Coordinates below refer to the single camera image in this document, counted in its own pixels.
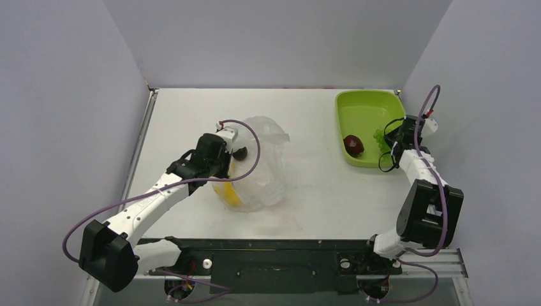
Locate red fake fruit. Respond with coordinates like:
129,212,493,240
343,135,365,158

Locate clear plastic bag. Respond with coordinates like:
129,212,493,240
222,116,290,212

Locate green fake grapes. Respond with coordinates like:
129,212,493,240
373,129,390,153

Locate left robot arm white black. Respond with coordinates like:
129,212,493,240
78,127,238,293

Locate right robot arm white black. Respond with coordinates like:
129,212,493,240
359,115,464,272

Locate dark brown fake fruit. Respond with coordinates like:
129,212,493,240
232,147,248,161

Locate yellow fake fruit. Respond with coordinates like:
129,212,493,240
212,182,243,207

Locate green plastic tray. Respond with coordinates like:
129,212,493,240
335,90,406,168

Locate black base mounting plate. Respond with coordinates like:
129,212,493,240
169,238,402,295

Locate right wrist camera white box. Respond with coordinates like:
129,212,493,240
421,110,438,138

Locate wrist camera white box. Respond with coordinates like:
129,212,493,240
216,122,238,149
421,110,438,138

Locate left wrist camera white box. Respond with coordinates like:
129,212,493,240
216,122,238,149

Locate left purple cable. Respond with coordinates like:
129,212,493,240
62,119,262,303

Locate aluminium table rail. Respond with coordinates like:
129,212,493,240
121,89,159,200

